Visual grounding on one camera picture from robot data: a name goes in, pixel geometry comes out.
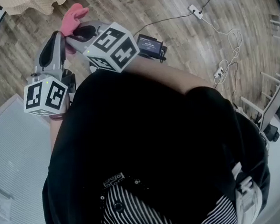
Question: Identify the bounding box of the person's right forearm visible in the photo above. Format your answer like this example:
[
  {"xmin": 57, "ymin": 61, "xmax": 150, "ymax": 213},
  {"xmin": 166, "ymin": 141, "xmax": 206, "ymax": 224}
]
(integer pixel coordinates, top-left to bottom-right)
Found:
[{"xmin": 124, "ymin": 48, "xmax": 217, "ymax": 100}]

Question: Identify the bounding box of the person's left forearm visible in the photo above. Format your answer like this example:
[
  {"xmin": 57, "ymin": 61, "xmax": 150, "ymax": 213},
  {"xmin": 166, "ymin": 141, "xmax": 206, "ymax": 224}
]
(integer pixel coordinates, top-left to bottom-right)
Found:
[{"xmin": 48, "ymin": 113, "xmax": 68, "ymax": 154}]

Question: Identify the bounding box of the white ribbed panel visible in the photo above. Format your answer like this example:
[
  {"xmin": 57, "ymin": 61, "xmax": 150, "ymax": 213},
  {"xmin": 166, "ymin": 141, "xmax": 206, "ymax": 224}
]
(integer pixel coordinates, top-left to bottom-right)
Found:
[{"xmin": 0, "ymin": 91, "xmax": 59, "ymax": 224}]

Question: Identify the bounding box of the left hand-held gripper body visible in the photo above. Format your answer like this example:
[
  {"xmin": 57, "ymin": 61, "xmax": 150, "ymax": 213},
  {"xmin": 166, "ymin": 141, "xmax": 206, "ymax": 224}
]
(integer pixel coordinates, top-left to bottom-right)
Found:
[{"xmin": 18, "ymin": 30, "xmax": 71, "ymax": 118}]

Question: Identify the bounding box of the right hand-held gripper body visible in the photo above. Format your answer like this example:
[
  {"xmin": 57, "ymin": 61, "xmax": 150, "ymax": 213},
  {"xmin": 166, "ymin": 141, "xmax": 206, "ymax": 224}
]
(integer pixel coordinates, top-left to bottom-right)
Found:
[{"xmin": 64, "ymin": 17, "xmax": 142, "ymax": 77}]

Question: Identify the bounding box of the white cable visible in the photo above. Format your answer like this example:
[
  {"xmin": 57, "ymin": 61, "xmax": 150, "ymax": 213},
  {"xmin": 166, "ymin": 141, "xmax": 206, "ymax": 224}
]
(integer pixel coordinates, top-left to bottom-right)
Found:
[{"xmin": 201, "ymin": 13, "xmax": 247, "ymax": 87}]

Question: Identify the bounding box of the pink cloth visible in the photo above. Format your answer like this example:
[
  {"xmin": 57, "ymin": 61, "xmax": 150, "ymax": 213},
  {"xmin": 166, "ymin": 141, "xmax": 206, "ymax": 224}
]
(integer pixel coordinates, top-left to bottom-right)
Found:
[{"xmin": 58, "ymin": 2, "xmax": 93, "ymax": 55}]

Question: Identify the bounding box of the black power cable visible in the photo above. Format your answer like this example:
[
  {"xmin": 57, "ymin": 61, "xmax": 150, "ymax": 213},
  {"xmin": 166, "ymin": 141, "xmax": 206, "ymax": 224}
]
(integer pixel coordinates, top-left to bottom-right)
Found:
[{"xmin": 131, "ymin": 0, "xmax": 221, "ymax": 36}]

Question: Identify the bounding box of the white power strip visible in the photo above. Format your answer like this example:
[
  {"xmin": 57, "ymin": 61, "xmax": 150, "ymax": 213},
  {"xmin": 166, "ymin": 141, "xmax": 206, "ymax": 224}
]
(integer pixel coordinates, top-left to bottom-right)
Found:
[{"xmin": 187, "ymin": 3, "xmax": 204, "ymax": 21}]

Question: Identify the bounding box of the person's black jacket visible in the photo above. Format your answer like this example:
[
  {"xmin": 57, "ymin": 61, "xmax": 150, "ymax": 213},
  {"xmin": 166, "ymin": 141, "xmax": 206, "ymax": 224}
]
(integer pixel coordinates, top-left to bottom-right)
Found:
[{"xmin": 33, "ymin": 58, "xmax": 275, "ymax": 224}]

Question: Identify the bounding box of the black keypad device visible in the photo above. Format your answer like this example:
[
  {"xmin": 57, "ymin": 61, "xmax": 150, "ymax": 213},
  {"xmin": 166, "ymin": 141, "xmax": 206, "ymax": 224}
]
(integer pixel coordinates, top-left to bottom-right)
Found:
[{"xmin": 135, "ymin": 32, "xmax": 168, "ymax": 63}]

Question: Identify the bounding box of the white wheeled rack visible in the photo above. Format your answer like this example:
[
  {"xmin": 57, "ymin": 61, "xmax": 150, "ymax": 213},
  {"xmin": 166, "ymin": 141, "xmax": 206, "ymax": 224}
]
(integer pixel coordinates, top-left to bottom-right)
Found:
[{"xmin": 237, "ymin": 60, "xmax": 280, "ymax": 146}]

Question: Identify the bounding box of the beige quilted blanket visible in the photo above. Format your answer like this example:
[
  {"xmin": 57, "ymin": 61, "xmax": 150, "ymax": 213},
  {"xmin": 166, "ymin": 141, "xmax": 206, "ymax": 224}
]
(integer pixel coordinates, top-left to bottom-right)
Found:
[{"xmin": 0, "ymin": 0, "xmax": 72, "ymax": 19}]

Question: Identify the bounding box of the person's striped shirt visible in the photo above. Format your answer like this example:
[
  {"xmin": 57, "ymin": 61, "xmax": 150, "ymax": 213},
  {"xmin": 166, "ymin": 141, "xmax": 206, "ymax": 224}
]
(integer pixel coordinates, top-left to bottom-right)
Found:
[{"xmin": 96, "ymin": 173, "xmax": 239, "ymax": 224}]

